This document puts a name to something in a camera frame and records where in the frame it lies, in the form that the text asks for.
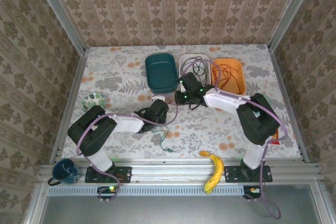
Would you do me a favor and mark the green leaf pattern bowl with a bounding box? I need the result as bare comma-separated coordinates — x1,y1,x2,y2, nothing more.
82,92,107,113

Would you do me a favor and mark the dark blue mug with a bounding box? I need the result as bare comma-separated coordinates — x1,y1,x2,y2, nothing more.
47,158,81,187

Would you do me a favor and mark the red snack packet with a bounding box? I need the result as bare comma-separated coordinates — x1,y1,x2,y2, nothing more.
271,129,282,146

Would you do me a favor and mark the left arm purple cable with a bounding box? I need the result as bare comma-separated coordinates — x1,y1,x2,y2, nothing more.
76,100,179,204

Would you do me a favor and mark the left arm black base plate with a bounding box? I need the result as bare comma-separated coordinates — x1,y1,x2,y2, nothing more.
85,166,132,184

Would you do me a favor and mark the aluminium frame post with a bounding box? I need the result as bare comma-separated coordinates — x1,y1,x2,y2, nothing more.
267,0,320,51
29,0,87,56

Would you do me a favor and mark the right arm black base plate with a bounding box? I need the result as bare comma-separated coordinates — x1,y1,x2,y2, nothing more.
224,165,273,183

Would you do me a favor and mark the orange plastic tray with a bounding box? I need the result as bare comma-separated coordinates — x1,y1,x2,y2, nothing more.
211,58,247,95

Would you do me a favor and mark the tangle of coloured cables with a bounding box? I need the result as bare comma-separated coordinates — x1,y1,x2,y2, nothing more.
150,125,174,153

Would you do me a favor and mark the grey slotted cable duct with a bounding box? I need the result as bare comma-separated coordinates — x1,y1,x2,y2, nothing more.
47,186,244,197

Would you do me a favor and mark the yellow banana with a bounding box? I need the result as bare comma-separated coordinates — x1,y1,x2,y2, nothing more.
199,150,225,194

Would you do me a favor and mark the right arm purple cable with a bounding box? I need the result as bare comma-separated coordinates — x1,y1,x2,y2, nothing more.
183,60,289,220

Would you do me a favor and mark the aluminium front rail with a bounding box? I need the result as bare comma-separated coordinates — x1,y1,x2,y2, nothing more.
38,158,320,184

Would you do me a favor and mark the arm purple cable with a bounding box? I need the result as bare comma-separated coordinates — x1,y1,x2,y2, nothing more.
183,60,289,220
76,100,179,204

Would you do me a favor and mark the white plastic tray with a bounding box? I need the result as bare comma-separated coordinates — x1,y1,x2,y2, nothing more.
178,53,212,89

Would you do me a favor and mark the aluminium side rail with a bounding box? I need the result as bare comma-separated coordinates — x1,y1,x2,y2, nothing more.
49,50,89,164

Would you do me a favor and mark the teal plastic tray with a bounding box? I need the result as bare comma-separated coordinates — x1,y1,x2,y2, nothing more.
144,52,177,95

